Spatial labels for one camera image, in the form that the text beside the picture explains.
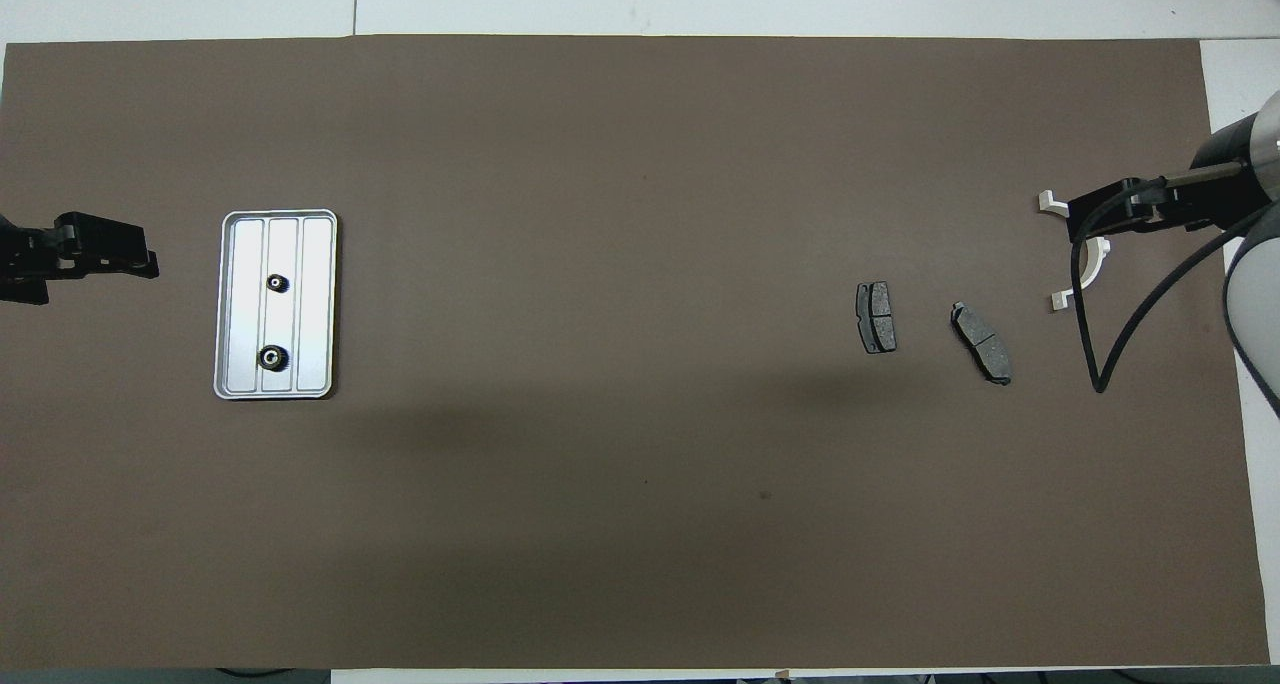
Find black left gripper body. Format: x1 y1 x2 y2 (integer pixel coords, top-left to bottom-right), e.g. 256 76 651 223
0 214 85 305

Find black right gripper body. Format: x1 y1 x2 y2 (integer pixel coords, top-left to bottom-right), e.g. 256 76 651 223
1132 169 1246 233

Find silver metal tray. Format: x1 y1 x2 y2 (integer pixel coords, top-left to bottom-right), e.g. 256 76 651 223
213 209 339 401

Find long dark brake pad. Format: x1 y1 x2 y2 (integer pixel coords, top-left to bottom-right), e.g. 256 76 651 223
950 301 1013 386

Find short dark brake pad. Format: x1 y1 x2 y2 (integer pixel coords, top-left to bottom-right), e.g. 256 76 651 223
855 281 898 354

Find brown table mat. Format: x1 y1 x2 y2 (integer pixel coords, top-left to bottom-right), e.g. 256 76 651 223
0 34 1273 671

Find white semicircular bracket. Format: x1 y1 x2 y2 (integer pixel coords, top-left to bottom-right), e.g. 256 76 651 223
1037 191 1111 313

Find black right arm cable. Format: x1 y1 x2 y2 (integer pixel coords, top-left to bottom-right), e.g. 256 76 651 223
1070 189 1280 395

